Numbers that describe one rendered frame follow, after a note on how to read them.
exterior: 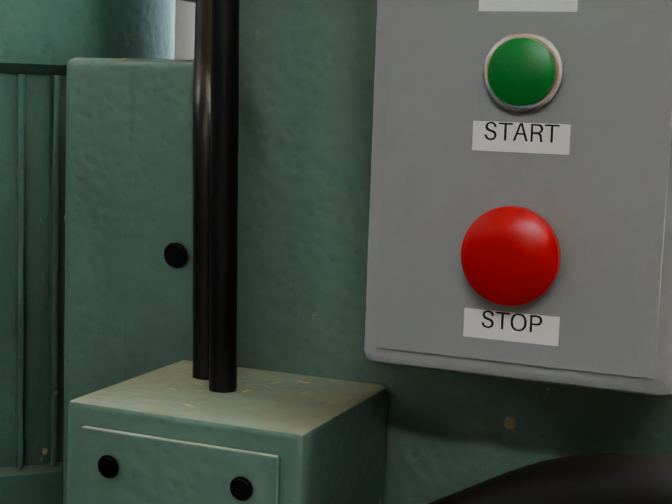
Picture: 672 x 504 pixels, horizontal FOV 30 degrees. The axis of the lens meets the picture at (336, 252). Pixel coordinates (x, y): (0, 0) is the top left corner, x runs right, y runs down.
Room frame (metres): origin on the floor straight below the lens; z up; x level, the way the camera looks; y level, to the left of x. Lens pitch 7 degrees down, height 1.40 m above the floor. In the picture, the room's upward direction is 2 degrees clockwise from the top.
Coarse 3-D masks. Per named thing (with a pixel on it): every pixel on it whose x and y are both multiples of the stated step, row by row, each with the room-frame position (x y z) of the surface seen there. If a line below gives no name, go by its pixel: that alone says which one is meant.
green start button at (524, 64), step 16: (528, 32) 0.38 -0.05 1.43; (496, 48) 0.38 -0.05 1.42; (512, 48) 0.38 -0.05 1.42; (528, 48) 0.37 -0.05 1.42; (544, 48) 0.37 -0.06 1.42; (496, 64) 0.38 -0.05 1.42; (512, 64) 0.38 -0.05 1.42; (528, 64) 0.37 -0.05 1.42; (544, 64) 0.37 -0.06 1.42; (560, 64) 0.37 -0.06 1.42; (496, 80) 0.38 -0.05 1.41; (512, 80) 0.38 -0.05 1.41; (528, 80) 0.37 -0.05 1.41; (544, 80) 0.37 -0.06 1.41; (560, 80) 0.37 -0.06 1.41; (496, 96) 0.38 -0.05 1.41; (512, 96) 0.38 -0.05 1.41; (528, 96) 0.37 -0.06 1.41; (544, 96) 0.38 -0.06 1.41
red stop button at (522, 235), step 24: (480, 216) 0.38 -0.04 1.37; (504, 216) 0.37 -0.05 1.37; (528, 216) 0.37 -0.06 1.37; (480, 240) 0.37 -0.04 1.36; (504, 240) 0.37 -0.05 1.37; (528, 240) 0.37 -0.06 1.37; (552, 240) 0.37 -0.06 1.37; (480, 264) 0.37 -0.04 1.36; (504, 264) 0.37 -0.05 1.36; (528, 264) 0.37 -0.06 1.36; (552, 264) 0.37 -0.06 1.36; (480, 288) 0.38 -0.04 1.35; (504, 288) 0.37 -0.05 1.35; (528, 288) 0.37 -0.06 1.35
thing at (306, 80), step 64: (256, 0) 0.48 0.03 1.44; (320, 0) 0.47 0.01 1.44; (256, 64) 0.48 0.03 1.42; (320, 64) 0.47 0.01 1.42; (256, 128) 0.48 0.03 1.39; (320, 128) 0.47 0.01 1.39; (256, 192) 0.48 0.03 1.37; (320, 192) 0.47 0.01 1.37; (256, 256) 0.48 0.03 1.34; (320, 256) 0.47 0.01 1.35; (256, 320) 0.48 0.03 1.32; (320, 320) 0.47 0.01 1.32; (384, 384) 0.46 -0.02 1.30; (448, 384) 0.45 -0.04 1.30; (512, 384) 0.44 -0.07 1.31; (448, 448) 0.45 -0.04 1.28; (512, 448) 0.44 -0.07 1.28; (576, 448) 0.43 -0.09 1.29; (640, 448) 0.42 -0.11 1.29
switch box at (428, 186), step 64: (384, 0) 0.40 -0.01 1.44; (448, 0) 0.39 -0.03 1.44; (640, 0) 0.37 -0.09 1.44; (384, 64) 0.40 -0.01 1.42; (448, 64) 0.39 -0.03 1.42; (576, 64) 0.37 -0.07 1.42; (640, 64) 0.37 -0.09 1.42; (384, 128) 0.40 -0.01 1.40; (448, 128) 0.39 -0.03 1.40; (576, 128) 0.37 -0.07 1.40; (640, 128) 0.37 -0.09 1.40; (384, 192) 0.40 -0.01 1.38; (448, 192) 0.39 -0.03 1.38; (512, 192) 0.38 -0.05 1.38; (576, 192) 0.37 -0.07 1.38; (640, 192) 0.37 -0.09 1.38; (384, 256) 0.40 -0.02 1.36; (448, 256) 0.39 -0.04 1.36; (576, 256) 0.37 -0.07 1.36; (640, 256) 0.37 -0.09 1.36; (384, 320) 0.40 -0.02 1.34; (448, 320) 0.39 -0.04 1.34; (576, 320) 0.37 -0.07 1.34; (640, 320) 0.37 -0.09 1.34; (576, 384) 0.37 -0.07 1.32; (640, 384) 0.37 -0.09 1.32
